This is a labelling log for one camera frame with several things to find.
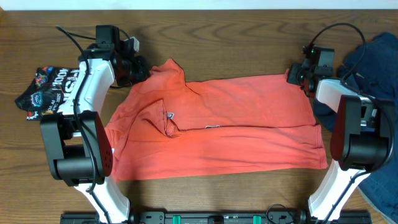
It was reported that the orange printed t-shirt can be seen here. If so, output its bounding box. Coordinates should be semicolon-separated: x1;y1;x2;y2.
105;60;328;181

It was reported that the navy blue garment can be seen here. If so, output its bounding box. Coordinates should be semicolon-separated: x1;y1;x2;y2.
312;32;398;223

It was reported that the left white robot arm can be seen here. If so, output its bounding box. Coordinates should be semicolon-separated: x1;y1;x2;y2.
40;47;149;223

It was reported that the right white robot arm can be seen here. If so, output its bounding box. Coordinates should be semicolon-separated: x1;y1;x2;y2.
287;63;396;223

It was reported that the black printed folded t-shirt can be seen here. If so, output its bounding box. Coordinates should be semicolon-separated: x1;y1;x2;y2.
15;66;80;121

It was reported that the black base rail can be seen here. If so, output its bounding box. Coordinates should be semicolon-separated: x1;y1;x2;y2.
60;209;372;224

